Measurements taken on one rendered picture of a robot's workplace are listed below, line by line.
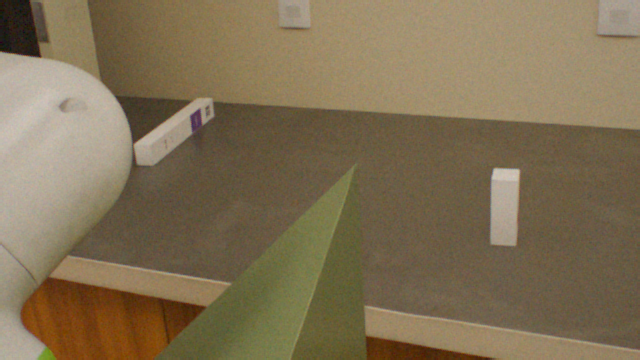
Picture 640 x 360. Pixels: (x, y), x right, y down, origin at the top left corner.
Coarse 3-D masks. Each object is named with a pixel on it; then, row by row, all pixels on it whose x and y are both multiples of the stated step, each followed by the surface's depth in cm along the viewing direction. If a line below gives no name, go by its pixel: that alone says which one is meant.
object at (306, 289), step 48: (336, 192) 61; (288, 240) 62; (336, 240) 53; (240, 288) 64; (288, 288) 50; (336, 288) 53; (192, 336) 66; (240, 336) 51; (288, 336) 42; (336, 336) 53
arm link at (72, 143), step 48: (0, 96) 50; (48, 96) 51; (96, 96) 53; (0, 144) 49; (48, 144) 50; (96, 144) 52; (0, 192) 48; (48, 192) 50; (96, 192) 53; (0, 240) 48; (48, 240) 51
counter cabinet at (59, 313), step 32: (64, 288) 115; (96, 288) 112; (32, 320) 121; (64, 320) 118; (96, 320) 115; (128, 320) 112; (160, 320) 109; (192, 320) 107; (64, 352) 121; (96, 352) 118; (128, 352) 115; (160, 352) 112; (384, 352) 96; (416, 352) 94; (448, 352) 92
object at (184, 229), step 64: (256, 128) 154; (320, 128) 151; (384, 128) 149; (448, 128) 146; (512, 128) 144; (576, 128) 142; (128, 192) 128; (192, 192) 126; (256, 192) 124; (320, 192) 123; (384, 192) 121; (448, 192) 119; (576, 192) 116; (128, 256) 107; (192, 256) 105; (256, 256) 104; (384, 256) 102; (448, 256) 101; (512, 256) 99; (576, 256) 98; (384, 320) 90; (448, 320) 87; (512, 320) 86; (576, 320) 85
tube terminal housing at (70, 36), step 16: (32, 0) 132; (48, 0) 132; (64, 0) 136; (80, 0) 139; (48, 16) 132; (64, 16) 136; (80, 16) 140; (48, 32) 133; (64, 32) 136; (80, 32) 140; (48, 48) 134; (64, 48) 137; (80, 48) 141; (80, 64) 141; (96, 64) 145
